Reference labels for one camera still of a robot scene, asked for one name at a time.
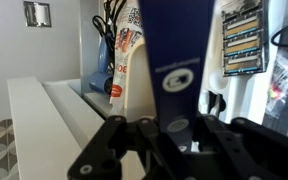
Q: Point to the clear plastic bag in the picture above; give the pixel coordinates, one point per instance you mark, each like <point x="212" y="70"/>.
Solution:
<point x="285" y="80"/>

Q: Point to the white open vanity drawer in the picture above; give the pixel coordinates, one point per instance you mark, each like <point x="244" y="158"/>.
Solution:
<point x="44" y="126"/>

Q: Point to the white red toothpaste tube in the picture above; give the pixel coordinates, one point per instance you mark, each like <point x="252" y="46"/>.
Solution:
<point x="125" y="43"/>

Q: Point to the metal wall vent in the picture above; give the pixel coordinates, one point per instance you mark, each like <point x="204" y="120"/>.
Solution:
<point x="37" y="14"/>

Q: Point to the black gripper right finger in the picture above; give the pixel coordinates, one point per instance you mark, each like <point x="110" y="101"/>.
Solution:
<point x="250" y="150"/>

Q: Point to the blue hair dryer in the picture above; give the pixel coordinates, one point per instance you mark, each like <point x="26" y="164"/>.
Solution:
<point x="100" y="76"/>

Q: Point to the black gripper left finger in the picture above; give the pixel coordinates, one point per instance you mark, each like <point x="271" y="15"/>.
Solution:
<point x="94" y="150"/>

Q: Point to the blue electric toothbrush box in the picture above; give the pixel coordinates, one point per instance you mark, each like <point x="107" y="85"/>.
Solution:
<point x="177" y="50"/>

